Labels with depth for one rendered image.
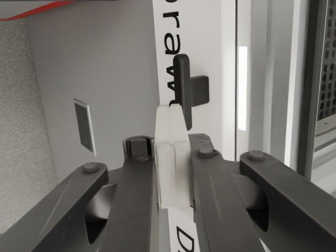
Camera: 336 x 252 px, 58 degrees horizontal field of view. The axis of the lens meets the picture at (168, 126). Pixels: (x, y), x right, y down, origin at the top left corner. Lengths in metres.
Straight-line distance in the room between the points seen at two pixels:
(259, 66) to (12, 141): 1.01
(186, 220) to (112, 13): 0.32
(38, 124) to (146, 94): 0.79
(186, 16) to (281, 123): 0.14
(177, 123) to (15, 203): 1.14
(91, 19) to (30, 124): 0.67
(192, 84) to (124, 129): 0.26
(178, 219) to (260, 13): 0.28
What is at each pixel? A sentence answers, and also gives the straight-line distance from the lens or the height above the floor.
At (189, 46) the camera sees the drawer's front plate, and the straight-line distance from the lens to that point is 0.32.
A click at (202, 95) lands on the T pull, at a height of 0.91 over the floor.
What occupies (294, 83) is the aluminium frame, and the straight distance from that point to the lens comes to 0.27.
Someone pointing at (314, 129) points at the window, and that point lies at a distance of 0.29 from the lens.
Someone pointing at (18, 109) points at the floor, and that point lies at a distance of 1.16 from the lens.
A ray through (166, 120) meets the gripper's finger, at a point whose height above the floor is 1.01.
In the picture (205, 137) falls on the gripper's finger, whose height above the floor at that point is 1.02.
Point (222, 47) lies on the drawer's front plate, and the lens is 0.29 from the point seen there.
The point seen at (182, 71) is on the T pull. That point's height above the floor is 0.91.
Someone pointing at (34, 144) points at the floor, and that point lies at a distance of 1.20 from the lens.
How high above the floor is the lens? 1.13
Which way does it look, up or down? 52 degrees down
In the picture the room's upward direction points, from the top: 110 degrees clockwise
